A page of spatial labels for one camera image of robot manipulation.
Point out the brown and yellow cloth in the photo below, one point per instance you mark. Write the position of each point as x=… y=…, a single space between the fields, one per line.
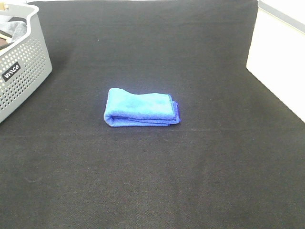
x=5 y=40

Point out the white plastic storage box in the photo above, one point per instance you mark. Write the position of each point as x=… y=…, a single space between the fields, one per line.
x=277 y=51

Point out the black tablecloth mat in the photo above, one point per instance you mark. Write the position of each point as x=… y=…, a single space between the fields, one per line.
x=236 y=160

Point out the blue microfiber towel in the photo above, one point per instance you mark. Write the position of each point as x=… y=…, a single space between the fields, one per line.
x=126 y=109

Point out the grey towel in basket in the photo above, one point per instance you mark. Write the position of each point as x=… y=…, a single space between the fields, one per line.
x=13 y=29

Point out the grey perforated plastic basket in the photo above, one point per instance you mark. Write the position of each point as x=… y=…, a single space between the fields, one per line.
x=25 y=64

